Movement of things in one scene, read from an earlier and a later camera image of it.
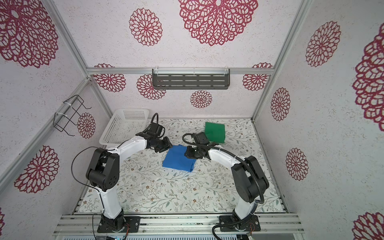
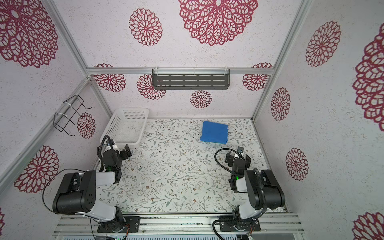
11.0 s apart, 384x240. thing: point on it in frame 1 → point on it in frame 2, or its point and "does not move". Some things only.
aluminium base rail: (179, 224) does not move
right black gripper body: (194, 152) → (232, 159)
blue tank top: (175, 158) → (213, 132)
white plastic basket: (124, 124) does not move
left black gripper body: (161, 144) → (123, 155)
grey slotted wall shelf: (191, 78) does not move
